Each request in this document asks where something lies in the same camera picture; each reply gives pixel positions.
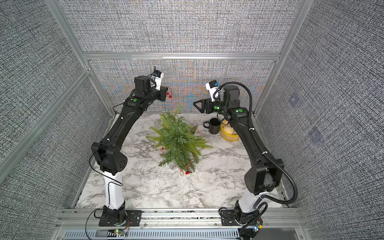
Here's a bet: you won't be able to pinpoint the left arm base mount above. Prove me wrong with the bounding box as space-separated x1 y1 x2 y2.
99 206 143 227

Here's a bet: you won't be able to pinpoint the small green christmas tree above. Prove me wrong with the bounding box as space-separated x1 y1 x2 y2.
147 105 213 173

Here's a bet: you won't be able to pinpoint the red string lights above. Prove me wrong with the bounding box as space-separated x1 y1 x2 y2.
166 87 193 175

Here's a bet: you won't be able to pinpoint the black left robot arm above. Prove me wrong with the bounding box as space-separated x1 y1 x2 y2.
91 71 168 226

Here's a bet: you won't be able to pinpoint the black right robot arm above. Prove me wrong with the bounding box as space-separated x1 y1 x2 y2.
193 81 290 225

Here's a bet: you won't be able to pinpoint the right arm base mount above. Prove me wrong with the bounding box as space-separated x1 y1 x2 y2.
218 203 268 240

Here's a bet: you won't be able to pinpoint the yellow bamboo steamer basket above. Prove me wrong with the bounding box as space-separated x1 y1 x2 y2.
220 120 240 142

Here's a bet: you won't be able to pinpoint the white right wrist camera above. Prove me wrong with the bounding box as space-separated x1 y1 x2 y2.
206 80 220 102

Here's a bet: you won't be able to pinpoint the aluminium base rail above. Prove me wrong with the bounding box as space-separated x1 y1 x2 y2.
51 208 311 240

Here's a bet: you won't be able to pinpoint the left white steamed bun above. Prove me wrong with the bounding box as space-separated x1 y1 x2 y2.
223 126 236 135

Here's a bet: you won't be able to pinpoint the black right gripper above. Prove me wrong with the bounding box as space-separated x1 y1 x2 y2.
195 96 232 117

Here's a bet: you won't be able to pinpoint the black metal mug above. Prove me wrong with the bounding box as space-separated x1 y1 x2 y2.
203 118 221 135

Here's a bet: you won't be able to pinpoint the black corrugated cable conduit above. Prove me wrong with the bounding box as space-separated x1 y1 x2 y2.
216 81 299 206

